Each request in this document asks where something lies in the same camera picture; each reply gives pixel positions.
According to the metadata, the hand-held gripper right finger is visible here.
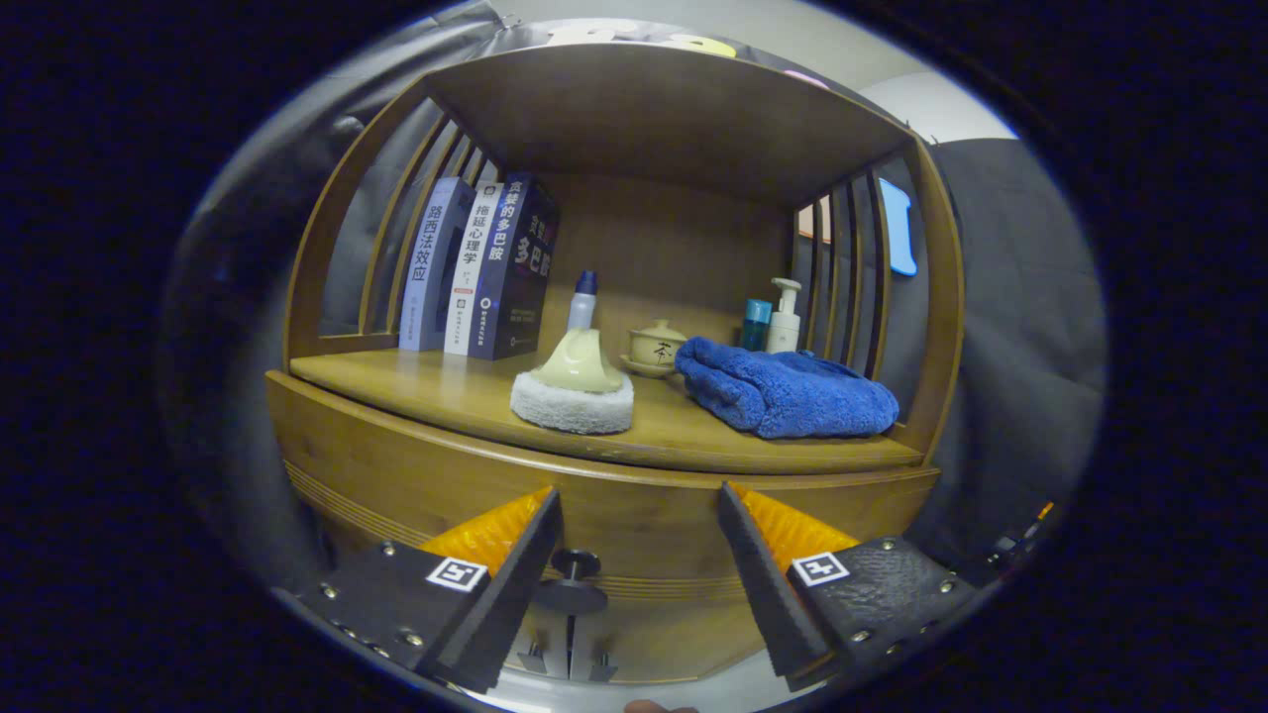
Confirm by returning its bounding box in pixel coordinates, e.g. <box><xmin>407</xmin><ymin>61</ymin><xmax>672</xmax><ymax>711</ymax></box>
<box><xmin>717</xmin><ymin>482</ymin><xmax>992</xmax><ymax>694</ymax></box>

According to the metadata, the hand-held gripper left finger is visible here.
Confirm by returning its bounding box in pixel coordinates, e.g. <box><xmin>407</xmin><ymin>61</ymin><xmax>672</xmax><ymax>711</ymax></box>
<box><xmin>297</xmin><ymin>485</ymin><xmax>566</xmax><ymax>694</ymax></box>

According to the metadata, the wooden drawer with black knob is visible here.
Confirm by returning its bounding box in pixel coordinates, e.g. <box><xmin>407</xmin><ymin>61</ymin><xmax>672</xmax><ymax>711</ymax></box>
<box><xmin>265</xmin><ymin>371</ymin><xmax>942</xmax><ymax>616</ymax></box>

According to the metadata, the green scrub brush white pad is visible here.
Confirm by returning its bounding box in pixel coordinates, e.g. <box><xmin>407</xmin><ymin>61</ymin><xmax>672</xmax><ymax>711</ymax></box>
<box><xmin>510</xmin><ymin>329</ymin><xmax>635</xmax><ymax>436</ymax></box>

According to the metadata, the wooden cabinet door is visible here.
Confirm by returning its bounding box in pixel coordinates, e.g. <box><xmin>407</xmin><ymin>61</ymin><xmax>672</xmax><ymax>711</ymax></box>
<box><xmin>503</xmin><ymin>594</ymin><xmax>573</xmax><ymax>680</ymax></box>
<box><xmin>570</xmin><ymin>594</ymin><xmax>772</xmax><ymax>684</ymax></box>

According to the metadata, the wooden countertop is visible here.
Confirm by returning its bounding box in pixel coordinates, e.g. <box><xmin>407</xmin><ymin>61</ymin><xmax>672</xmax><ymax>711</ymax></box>
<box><xmin>289</xmin><ymin>347</ymin><xmax>924</xmax><ymax>474</ymax></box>

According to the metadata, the wooden cabinet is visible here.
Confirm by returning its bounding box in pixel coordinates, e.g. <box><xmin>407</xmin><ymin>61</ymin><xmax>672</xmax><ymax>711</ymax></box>
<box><xmin>265</xmin><ymin>42</ymin><xmax>967</xmax><ymax>684</ymax></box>

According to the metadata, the blue towel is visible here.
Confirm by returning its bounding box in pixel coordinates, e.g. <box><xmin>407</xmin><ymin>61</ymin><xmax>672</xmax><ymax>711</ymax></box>
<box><xmin>675</xmin><ymin>337</ymin><xmax>900</xmax><ymax>440</ymax></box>

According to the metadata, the orange and black tool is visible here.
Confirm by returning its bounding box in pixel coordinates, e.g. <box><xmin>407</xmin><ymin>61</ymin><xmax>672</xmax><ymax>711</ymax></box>
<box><xmin>991</xmin><ymin>500</ymin><xmax>1053</xmax><ymax>565</ymax></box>

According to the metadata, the beige lidded teacup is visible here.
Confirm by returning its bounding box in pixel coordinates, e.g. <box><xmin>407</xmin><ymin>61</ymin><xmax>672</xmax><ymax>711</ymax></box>
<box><xmin>620</xmin><ymin>319</ymin><xmax>689</xmax><ymax>379</ymax></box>

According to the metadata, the white pump bottle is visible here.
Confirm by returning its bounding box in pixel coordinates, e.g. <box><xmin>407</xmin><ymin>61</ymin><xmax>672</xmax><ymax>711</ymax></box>
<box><xmin>765</xmin><ymin>278</ymin><xmax>802</xmax><ymax>355</ymax></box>

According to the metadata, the white bottle with blue cap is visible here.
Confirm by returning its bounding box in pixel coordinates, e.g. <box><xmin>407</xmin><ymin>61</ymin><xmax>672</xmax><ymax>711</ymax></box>
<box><xmin>567</xmin><ymin>270</ymin><xmax>600</xmax><ymax>334</ymax></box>

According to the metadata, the white book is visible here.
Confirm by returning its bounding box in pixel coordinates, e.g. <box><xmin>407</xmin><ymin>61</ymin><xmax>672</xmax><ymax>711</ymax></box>
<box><xmin>444</xmin><ymin>181</ymin><xmax>506</xmax><ymax>357</ymax></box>

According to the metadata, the dark navy book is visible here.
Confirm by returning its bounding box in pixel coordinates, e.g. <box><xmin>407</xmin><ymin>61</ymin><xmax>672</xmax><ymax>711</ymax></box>
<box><xmin>468</xmin><ymin>173</ymin><xmax>562</xmax><ymax>361</ymax></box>

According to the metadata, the light blue book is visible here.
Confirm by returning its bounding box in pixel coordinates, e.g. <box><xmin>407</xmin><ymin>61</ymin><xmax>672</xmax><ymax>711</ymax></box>
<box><xmin>399</xmin><ymin>176</ymin><xmax>476</xmax><ymax>353</ymax></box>

